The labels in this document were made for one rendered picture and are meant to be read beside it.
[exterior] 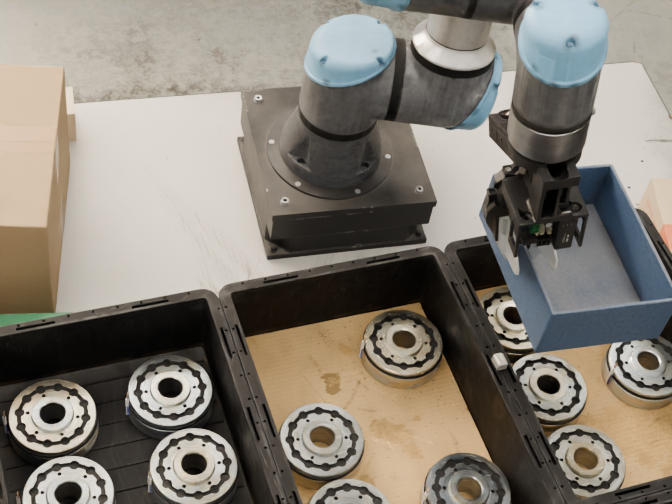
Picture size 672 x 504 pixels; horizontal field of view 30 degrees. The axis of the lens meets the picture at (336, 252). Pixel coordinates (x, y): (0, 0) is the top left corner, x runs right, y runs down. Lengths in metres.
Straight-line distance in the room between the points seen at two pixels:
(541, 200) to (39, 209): 0.72
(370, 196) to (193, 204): 0.28
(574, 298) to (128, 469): 0.55
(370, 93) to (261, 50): 1.54
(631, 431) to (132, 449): 0.62
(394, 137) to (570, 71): 0.84
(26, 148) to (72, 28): 1.57
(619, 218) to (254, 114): 0.66
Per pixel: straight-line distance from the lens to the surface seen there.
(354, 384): 1.59
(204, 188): 1.95
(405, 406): 1.59
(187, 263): 1.85
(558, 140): 1.17
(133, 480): 1.51
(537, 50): 1.10
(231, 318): 1.51
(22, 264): 1.70
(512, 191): 1.25
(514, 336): 1.64
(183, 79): 3.15
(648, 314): 1.38
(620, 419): 1.65
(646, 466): 1.63
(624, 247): 1.47
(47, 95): 1.80
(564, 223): 1.25
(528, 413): 1.50
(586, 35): 1.10
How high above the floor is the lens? 2.15
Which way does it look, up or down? 50 degrees down
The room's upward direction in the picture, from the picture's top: 11 degrees clockwise
